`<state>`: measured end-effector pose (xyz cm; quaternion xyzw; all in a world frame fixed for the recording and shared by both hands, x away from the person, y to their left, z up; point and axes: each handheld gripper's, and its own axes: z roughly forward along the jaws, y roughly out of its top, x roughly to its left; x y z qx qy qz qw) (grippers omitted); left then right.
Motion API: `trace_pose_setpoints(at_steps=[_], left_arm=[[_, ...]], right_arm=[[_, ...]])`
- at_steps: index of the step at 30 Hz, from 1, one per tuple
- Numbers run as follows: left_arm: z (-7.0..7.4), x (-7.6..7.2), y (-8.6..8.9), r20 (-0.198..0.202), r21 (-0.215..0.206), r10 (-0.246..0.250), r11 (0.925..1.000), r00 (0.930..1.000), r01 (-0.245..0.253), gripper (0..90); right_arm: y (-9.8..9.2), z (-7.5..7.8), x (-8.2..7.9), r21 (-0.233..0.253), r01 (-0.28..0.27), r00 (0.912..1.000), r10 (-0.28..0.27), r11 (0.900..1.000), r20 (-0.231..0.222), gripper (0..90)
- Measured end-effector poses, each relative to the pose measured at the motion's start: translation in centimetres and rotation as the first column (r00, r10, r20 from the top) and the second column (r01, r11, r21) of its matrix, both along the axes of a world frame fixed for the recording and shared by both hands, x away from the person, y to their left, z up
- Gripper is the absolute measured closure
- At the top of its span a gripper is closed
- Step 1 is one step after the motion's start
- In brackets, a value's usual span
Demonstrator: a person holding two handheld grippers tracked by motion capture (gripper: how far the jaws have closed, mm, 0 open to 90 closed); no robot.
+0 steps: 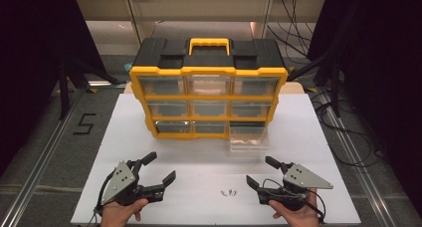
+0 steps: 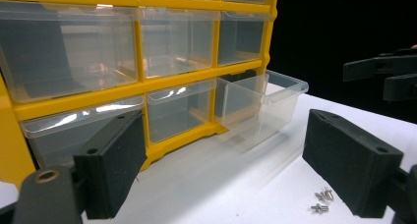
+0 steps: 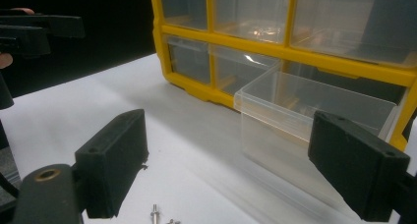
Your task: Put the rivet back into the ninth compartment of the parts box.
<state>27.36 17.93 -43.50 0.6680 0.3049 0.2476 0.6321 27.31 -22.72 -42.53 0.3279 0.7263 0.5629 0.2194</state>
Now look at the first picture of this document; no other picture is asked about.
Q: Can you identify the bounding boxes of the person's right hand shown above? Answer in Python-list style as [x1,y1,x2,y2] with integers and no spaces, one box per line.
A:
[268,187,321,227]

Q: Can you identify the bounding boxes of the black floor cables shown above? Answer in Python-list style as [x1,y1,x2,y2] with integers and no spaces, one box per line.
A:
[311,87,388,169]

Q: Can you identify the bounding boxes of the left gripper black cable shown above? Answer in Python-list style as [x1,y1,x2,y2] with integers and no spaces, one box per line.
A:
[87,171,115,227]

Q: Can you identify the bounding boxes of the grid of clear drawers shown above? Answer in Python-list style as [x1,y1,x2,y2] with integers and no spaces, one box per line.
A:
[138,76,281,134]

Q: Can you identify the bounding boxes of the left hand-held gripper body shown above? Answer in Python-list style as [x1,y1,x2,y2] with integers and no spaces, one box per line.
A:
[99,159,166,207]

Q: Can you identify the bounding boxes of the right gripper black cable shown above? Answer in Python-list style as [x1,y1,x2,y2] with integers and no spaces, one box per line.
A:
[262,177,328,225]

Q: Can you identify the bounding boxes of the person's left hand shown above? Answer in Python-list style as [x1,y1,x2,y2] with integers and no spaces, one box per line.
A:
[100,197,149,227]

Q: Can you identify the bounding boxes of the metal floor rail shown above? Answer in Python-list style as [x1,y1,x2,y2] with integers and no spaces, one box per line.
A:
[0,87,88,227]
[317,90,397,227]

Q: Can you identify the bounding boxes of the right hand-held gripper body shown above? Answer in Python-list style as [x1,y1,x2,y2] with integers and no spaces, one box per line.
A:
[257,162,334,212]

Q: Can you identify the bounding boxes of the hanging black cables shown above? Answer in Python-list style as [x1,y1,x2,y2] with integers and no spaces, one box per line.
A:
[267,0,320,58]

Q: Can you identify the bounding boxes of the yellow black organizer cabinet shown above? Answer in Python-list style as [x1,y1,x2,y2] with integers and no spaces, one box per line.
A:
[128,37,289,140]

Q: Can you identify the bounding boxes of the black stand legs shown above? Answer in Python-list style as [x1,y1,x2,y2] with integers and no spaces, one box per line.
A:
[57,57,123,120]
[287,52,343,119]

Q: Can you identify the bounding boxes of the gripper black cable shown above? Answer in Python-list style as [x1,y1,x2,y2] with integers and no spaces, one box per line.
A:
[262,177,328,225]
[87,171,115,227]

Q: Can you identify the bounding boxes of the clear plastic drawer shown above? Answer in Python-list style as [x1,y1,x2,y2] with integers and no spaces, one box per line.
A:
[228,121,271,154]

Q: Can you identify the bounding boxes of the beige shelf unit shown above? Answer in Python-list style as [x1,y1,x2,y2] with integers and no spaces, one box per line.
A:
[74,0,328,57]

